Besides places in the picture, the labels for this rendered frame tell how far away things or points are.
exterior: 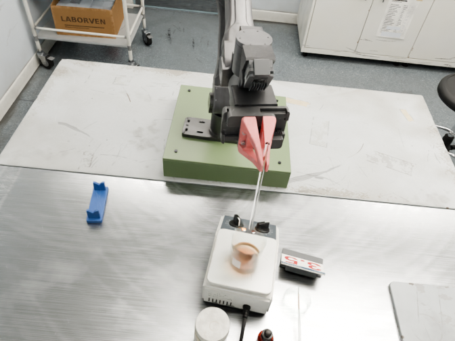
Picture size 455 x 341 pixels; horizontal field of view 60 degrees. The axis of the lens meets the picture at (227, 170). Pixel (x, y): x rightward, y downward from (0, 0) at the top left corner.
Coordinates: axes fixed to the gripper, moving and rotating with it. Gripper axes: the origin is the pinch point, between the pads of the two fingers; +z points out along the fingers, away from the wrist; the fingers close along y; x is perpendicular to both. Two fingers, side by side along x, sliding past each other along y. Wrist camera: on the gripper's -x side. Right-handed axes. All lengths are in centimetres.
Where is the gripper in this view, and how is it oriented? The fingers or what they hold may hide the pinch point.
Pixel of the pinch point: (263, 164)
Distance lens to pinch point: 55.9
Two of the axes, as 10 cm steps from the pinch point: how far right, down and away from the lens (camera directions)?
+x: -0.8, 6.8, 7.3
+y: 9.9, -0.3, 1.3
